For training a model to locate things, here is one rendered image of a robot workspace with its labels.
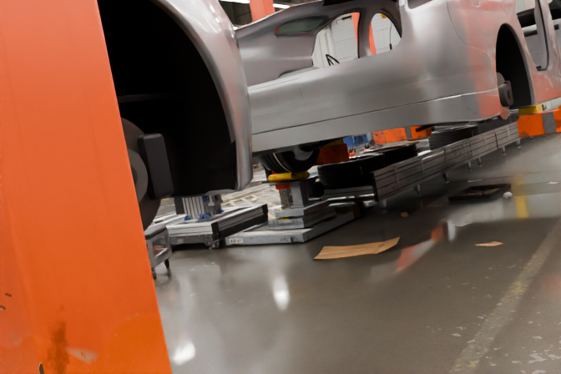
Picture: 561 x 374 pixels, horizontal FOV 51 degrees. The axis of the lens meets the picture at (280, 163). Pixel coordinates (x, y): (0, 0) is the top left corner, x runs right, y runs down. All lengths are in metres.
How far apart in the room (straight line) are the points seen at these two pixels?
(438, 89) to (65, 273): 2.81
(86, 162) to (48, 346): 0.20
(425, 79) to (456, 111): 0.24
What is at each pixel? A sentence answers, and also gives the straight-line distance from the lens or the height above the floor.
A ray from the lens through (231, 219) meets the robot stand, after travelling 5.35.
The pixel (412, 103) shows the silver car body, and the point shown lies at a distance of 3.33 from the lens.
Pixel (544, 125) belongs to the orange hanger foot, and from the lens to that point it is 4.63.
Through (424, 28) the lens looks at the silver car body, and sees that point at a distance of 3.30.
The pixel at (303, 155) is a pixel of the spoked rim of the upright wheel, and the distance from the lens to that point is 5.16.
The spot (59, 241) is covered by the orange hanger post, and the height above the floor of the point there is 0.82.
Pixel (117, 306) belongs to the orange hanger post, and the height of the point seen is 0.73.
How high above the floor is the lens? 0.89
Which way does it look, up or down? 3 degrees down
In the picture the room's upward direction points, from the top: 11 degrees counter-clockwise
